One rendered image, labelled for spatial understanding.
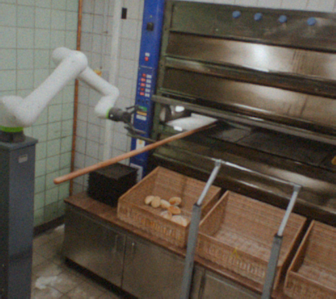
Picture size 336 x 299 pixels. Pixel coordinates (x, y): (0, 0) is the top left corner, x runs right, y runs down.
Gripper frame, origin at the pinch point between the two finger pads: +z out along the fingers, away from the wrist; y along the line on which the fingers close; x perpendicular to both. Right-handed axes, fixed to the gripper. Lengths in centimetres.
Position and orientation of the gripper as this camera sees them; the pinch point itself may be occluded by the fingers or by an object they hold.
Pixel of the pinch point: (144, 122)
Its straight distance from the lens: 243.1
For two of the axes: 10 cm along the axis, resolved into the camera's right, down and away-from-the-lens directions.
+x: -5.4, 1.6, -8.2
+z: 8.3, 2.4, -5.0
